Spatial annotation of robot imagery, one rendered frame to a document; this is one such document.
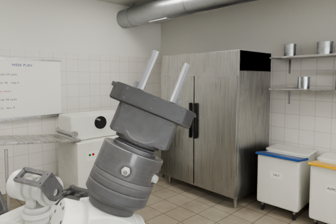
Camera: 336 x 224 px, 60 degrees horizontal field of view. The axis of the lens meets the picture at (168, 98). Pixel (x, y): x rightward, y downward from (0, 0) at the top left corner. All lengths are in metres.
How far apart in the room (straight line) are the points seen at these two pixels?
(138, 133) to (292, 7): 4.17
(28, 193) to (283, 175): 3.39
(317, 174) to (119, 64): 3.55
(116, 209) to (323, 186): 3.39
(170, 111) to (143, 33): 5.35
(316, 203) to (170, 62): 2.66
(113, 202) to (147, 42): 5.45
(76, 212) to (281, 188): 3.60
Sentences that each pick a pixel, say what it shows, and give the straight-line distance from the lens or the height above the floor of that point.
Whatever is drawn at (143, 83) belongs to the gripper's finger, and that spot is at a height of 1.69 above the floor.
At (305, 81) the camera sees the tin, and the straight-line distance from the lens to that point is 4.06.
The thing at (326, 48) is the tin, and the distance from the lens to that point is 3.98.
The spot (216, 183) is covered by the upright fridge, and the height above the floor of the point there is 0.29.
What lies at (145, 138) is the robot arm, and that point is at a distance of 0.39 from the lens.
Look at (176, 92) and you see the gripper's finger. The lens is 0.40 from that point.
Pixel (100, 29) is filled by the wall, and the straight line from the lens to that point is 5.20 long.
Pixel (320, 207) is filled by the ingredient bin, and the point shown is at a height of 0.28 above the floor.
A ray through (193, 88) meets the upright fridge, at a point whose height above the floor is 1.55.
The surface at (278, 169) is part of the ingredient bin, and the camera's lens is 3.86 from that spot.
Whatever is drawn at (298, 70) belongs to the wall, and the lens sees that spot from 4.33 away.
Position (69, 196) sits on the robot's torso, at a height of 1.38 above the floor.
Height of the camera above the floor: 1.70
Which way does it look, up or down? 4 degrees down
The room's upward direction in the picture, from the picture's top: straight up
